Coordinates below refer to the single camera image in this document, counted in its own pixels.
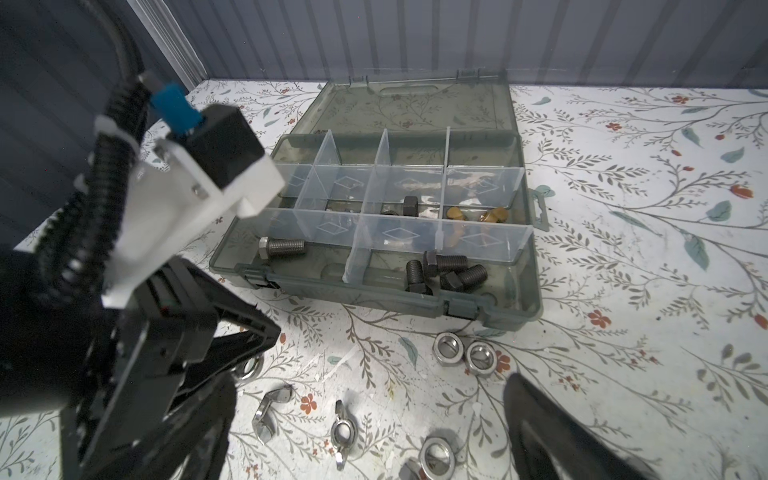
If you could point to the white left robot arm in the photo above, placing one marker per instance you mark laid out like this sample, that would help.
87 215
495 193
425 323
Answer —
44 350

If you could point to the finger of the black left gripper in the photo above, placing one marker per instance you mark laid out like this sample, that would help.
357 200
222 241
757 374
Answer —
233 309
224 354

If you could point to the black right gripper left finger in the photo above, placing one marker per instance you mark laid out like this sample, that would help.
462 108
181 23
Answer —
192 442

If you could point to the black hex nut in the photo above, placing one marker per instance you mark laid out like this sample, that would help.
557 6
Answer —
410 207

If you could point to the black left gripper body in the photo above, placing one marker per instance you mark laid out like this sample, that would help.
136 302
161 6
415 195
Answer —
136 366

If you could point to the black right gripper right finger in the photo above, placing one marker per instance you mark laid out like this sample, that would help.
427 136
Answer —
542 434

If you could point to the silver cap nut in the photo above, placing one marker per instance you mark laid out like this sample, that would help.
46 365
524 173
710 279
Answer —
437 459

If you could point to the silver hex bolt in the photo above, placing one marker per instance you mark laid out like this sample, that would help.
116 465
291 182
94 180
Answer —
273 248

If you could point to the transparent green compartment organizer box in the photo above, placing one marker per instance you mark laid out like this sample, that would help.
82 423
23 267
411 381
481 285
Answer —
404 195

